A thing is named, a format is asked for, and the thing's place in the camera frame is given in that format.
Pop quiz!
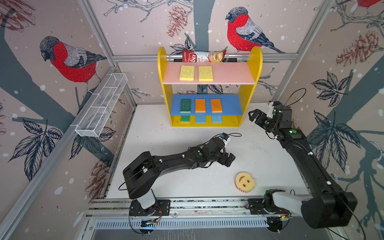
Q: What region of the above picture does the blue sponge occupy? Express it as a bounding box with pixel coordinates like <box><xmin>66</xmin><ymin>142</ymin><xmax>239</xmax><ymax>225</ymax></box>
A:
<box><xmin>212</xmin><ymin>116</ymin><xmax>223</xmax><ymax>123</ymax></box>
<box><xmin>196</xmin><ymin>116</ymin><xmax>206</xmax><ymax>124</ymax></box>

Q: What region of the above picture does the yellow smiley face sponge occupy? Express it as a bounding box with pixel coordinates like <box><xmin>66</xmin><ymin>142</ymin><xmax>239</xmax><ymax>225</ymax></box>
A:
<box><xmin>235</xmin><ymin>172</ymin><xmax>256</xmax><ymax>193</ymax></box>

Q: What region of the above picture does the light green sponge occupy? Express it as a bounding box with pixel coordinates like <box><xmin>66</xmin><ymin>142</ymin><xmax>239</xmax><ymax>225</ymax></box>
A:
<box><xmin>181</xmin><ymin>116</ymin><xmax>191</xmax><ymax>123</ymax></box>

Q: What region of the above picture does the orange sponge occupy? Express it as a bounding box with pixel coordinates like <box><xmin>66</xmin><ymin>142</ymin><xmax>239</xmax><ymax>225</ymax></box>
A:
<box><xmin>211</xmin><ymin>99</ymin><xmax>223</xmax><ymax>113</ymax></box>

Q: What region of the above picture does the pale yellow sponge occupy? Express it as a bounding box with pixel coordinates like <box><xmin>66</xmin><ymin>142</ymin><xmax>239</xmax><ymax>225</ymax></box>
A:
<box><xmin>195</xmin><ymin>99</ymin><xmax>206</xmax><ymax>113</ymax></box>

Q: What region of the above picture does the dark green sponge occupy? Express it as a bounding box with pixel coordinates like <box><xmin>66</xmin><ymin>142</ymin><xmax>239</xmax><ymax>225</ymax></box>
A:
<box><xmin>180</xmin><ymin>99</ymin><xmax>192</xmax><ymax>114</ymax></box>

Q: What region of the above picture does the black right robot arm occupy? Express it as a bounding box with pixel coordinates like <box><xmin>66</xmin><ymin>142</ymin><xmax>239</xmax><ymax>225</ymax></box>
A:
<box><xmin>248</xmin><ymin>105</ymin><xmax>358</xmax><ymax>229</ymax></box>

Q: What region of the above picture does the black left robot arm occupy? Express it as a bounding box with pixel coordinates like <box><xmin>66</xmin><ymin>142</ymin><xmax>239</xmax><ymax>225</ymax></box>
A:
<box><xmin>121</xmin><ymin>133</ymin><xmax>236</xmax><ymax>210</ymax></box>

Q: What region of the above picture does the yellow shelf with coloured boards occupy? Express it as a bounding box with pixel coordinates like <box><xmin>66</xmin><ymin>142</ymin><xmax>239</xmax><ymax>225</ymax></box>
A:
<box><xmin>157</xmin><ymin>47</ymin><xmax>263</xmax><ymax>128</ymax></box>

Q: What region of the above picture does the black plastic basket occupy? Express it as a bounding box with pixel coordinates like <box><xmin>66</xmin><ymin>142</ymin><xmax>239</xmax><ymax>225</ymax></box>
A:
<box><xmin>174</xmin><ymin>58</ymin><xmax>237</xmax><ymax>63</ymax></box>

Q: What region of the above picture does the red cassava chips bag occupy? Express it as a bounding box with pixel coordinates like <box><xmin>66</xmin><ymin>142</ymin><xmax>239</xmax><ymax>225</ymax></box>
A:
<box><xmin>182</xmin><ymin>50</ymin><xmax>226</xmax><ymax>63</ymax></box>

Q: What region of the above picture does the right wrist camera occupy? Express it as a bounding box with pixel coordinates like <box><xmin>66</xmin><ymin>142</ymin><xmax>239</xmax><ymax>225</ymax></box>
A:
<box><xmin>267</xmin><ymin>102</ymin><xmax>275</xmax><ymax>118</ymax></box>

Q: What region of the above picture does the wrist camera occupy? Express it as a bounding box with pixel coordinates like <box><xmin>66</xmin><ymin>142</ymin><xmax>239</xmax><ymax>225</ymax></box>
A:
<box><xmin>267</xmin><ymin>102</ymin><xmax>275</xmax><ymax>118</ymax></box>
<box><xmin>220</xmin><ymin>134</ymin><xmax>231</xmax><ymax>146</ymax></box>

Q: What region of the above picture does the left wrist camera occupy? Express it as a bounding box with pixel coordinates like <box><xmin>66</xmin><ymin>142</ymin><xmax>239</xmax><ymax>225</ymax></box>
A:
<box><xmin>220</xmin><ymin>134</ymin><xmax>231</xmax><ymax>146</ymax></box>

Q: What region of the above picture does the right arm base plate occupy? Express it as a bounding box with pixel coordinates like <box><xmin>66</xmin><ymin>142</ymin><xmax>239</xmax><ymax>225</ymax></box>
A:
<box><xmin>245</xmin><ymin>198</ymin><xmax>291</xmax><ymax>216</ymax></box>

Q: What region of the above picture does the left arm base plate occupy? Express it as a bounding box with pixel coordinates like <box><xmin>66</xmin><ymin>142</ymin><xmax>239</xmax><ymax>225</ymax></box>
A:
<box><xmin>129</xmin><ymin>200</ymin><xmax>171</xmax><ymax>217</ymax></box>

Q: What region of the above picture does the white wire mesh basket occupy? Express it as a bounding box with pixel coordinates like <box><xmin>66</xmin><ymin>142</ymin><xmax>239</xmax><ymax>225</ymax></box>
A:
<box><xmin>75</xmin><ymin>73</ymin><xmax>128</xmax><ymax>138</ymax></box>

